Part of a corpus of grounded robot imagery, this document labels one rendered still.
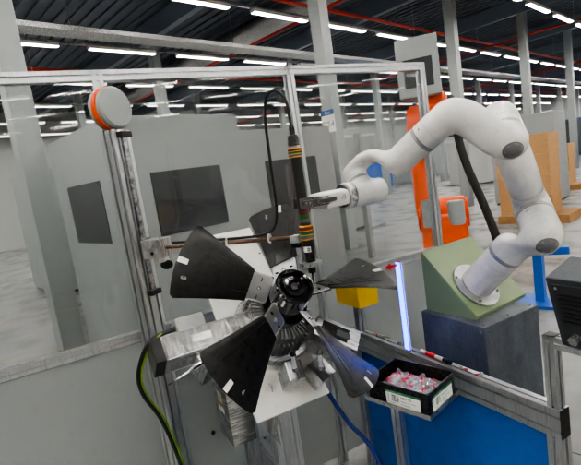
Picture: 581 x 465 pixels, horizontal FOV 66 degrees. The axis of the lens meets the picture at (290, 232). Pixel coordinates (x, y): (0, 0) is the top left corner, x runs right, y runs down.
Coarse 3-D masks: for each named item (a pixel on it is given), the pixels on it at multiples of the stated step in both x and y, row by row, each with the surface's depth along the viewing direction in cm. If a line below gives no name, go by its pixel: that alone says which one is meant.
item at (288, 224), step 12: (288, 204) 157; (252, 216) 159; (288, 216) 153; (264, 228) 155; (276, 228) 152; (288, 228) 150; (288, 240) 147; (264, 252) 151; (276, 252) 148; (288, 252) 145; (276, 264) 146
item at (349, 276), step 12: (348, 264) 158; (360, 264) 157; (372, 264) 156; (336, 276) 150; (348, 276) 148; (360, 276) 147; (372, 276) 148; (384, 276) 148; (336, 288) 139; (384, 288) 142; (396, 288) 143
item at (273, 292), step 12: (288, 276) 135; (300, 276) 136; (276, 288) 131; (288, 288) 133; (300, 288) 134; (312, 288) 134; (276, 300) 132; (288, 300) 129; (300, 300) 130; (264, 312) 139; (288, 312) 133; (288, 324) 137
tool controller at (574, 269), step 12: (564, 264) 106; (576, 264) 105; (552, 276) 104; (564, 276) 102; (576, 276) 100; (552, 288) 104; (564, 288) 101; (576, 288) 99; (552, 300) 106; (564, 300) 102; (576, 300) 100; (564, 312) 104; (576, 312) 101; (564, 324) 106; (576, 324) 103; (564, 336) 107; (576, 336) 104
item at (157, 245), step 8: (144, 240) 168; (152, 240) 164; (160, 240) 164; (168, 240) 167; (144, 248) 167; (152, 248) 165; (160, 248) 164; (144, 256) 168; (152, 256) 166; (160, 256) 164
